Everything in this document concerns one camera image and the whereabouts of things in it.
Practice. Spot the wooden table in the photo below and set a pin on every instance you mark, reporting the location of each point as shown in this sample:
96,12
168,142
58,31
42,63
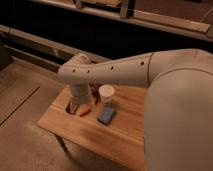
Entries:
121,141

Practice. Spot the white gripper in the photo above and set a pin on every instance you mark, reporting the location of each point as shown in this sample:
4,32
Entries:
80,94

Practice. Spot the black rectangular device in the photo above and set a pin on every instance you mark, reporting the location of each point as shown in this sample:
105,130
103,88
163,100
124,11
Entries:
72,108

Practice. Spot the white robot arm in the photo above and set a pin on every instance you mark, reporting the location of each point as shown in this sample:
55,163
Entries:
178,108

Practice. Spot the blue sponge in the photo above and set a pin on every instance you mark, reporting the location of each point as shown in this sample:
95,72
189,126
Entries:
106,115

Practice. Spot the white paper cup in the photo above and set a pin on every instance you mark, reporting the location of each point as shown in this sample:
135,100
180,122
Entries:
106,93

